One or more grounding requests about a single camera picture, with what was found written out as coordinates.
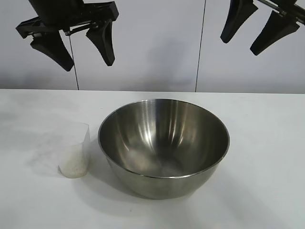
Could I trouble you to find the clear plastic measuring cup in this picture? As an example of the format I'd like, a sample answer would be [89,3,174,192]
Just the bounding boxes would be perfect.
[58,122,91,178]

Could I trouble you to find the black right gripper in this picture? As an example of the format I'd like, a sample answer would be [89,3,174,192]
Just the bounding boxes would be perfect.
[220,0,305,57]

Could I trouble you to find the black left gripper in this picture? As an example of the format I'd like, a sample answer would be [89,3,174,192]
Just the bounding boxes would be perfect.
[15,0,119,72]

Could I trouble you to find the stainless steel mixing bowl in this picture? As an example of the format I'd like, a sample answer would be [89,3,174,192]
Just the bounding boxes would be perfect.
[97,98,231,200]

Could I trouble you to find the white rice grains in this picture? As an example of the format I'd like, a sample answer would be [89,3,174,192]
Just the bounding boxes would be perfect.
[59,155,88,178]

